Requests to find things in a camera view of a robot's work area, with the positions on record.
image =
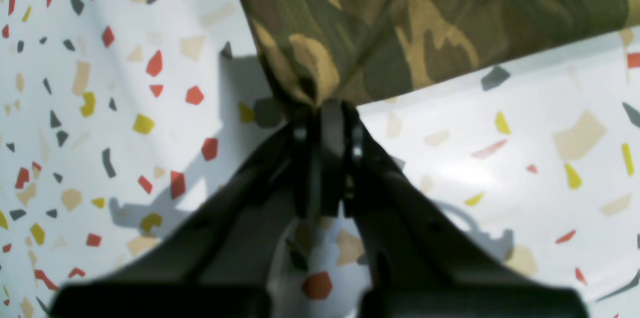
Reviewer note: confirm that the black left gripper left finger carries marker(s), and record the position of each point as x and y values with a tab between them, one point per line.
217	263

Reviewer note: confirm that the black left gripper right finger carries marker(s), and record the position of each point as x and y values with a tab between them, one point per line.
421	265

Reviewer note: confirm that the camouflage T-shirt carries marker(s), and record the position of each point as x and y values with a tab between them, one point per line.
369	50

